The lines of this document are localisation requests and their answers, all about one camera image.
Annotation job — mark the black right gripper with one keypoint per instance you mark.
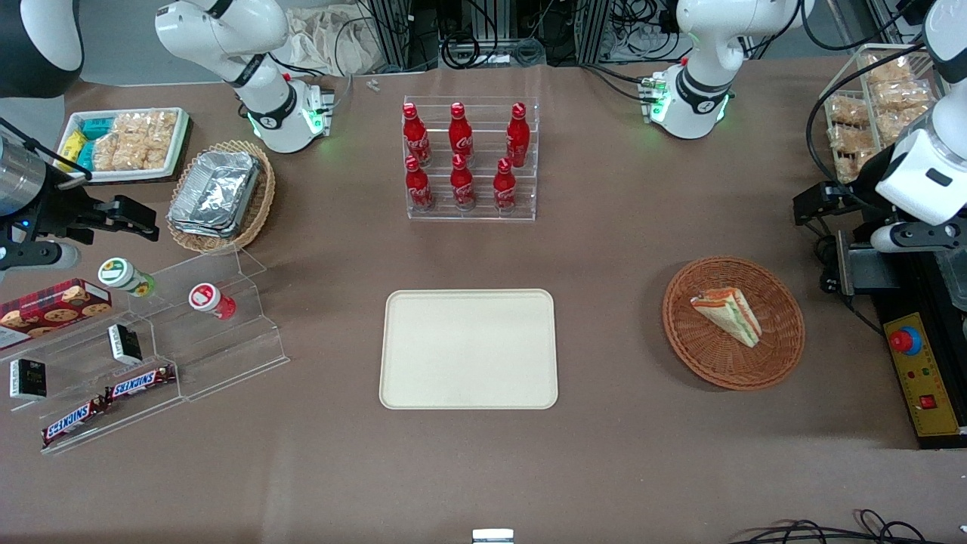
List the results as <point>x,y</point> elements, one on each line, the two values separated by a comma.
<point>62,211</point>

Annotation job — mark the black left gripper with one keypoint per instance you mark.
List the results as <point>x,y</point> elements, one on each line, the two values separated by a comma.
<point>852,198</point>

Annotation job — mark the triangular sandwich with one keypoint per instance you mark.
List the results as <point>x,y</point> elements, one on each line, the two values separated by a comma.
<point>729,313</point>

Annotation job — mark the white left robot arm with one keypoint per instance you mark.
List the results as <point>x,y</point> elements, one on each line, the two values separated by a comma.
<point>706,45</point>

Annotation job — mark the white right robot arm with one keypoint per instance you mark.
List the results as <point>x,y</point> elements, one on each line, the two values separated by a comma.
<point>227,45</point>

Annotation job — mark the white rectangular snack tray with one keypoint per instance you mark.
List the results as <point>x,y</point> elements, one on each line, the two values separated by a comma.
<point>177,155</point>

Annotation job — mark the oval light wicker basket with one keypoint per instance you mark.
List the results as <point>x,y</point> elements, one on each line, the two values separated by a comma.
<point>261,204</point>

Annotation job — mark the round brown wicker basket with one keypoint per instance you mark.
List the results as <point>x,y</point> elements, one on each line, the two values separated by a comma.
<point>725,363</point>

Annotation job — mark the cream plastic tray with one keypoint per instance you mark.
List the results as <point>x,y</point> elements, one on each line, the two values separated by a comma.
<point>468,347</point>

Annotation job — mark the clear bag of fried snacks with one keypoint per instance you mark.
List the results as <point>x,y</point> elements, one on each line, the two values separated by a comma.
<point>848,140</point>
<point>848,111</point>
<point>850,166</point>
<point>897,127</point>
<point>888,69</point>
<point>903,97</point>

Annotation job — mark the green yellow lidded cup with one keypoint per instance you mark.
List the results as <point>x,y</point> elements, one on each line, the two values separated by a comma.
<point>121,275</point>

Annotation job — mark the teal snack packet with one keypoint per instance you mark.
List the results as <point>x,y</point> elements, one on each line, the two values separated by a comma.
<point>96,127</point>
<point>84,155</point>

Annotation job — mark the clear bag of rice crackers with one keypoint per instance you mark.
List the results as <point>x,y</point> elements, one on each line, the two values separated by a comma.
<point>136,140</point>

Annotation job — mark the yellow snack packet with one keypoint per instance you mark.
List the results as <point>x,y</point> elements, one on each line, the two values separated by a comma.
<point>72,146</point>

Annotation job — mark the stacked aluminium foil containers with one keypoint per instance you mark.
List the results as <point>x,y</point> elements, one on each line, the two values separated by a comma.
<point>215,193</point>

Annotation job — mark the red lidded cup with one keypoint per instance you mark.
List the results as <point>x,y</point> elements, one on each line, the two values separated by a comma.
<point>208,298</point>

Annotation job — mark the red cookie box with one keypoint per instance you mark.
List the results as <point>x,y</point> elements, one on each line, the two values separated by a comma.
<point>53,306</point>

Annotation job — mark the small black box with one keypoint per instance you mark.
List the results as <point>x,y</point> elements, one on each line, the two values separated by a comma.
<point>125,344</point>
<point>29,379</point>

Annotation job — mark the clear plastic container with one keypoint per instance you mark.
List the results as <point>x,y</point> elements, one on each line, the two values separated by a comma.
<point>953,279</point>

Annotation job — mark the red emergency stop button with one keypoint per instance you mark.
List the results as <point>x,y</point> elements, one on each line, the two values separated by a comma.
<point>905,341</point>

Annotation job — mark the snickers chocolate bar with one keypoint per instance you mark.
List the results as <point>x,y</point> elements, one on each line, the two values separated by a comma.
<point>140,382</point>
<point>72,421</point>

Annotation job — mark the clear acrylic stepped shelf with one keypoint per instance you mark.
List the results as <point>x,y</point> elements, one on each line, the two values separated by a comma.
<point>227,355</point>

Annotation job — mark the black yellow control box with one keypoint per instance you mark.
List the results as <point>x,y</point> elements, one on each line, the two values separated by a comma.
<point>925,385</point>

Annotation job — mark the white crumpled cloth bag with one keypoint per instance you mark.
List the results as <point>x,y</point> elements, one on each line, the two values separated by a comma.
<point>325,38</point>

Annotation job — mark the red cola bottle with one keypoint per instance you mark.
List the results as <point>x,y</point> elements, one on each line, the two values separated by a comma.
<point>517,136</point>
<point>417,189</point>
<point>461,187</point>
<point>504,189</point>
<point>460,136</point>
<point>415,136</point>

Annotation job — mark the clear acrylic bottle rack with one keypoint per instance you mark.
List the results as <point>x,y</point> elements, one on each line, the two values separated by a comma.
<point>472,215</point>

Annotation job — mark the white silver device edge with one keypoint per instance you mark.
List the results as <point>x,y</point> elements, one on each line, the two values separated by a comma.
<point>492,536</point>

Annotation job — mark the grey metal bracket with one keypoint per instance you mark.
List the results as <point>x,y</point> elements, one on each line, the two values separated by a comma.
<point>854,264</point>

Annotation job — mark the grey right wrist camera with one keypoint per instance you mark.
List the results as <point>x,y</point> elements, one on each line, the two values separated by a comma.
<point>38,257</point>

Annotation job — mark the aluminium frame rack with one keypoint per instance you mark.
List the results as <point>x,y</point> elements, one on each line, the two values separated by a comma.
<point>389,34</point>

